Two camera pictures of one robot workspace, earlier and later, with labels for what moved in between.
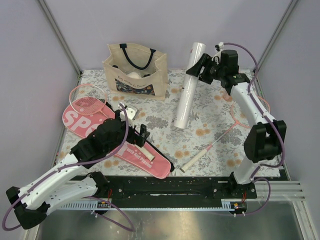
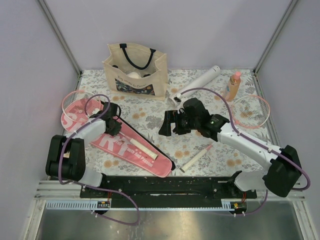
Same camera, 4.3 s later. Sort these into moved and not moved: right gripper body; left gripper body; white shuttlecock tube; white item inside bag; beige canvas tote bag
Moved: white shuttlecock tube; left gripper body; right gripper body
Not moved: white item inside bag; beige canvas tote bag
